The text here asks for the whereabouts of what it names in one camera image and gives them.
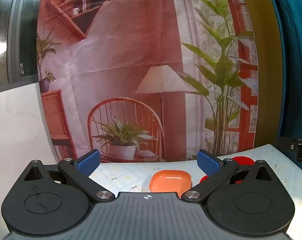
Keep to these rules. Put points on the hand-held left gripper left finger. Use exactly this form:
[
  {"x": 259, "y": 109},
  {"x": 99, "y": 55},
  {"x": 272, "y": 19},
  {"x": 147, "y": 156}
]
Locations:
[{"x": 87, "y": 162}]

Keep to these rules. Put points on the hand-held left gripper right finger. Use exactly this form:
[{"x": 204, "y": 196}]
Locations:
[{"x": 208, "y": 164}]

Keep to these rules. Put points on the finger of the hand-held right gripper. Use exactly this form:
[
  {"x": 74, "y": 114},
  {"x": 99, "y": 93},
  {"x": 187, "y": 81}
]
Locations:
[{"x": 286, "y": 143}]

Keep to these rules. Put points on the orange square plate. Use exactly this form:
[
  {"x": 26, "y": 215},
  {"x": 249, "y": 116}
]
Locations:
[{"x": 171, "y": 180}]

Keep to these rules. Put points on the floral checked tablecloth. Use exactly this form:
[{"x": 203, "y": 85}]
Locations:
[{"x": 130, "y": 177}]

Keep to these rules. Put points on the teal curtain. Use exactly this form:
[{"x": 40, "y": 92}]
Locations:
[{"x": 295, "y": 55}]

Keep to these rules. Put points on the printed room backdrop cloth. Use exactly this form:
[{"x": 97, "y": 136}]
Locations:
[{"x": 141, "y": 67}]

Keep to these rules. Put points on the dark window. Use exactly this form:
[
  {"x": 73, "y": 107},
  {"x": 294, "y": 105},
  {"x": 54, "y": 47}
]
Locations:
[{"x": 13, "y": 30}]

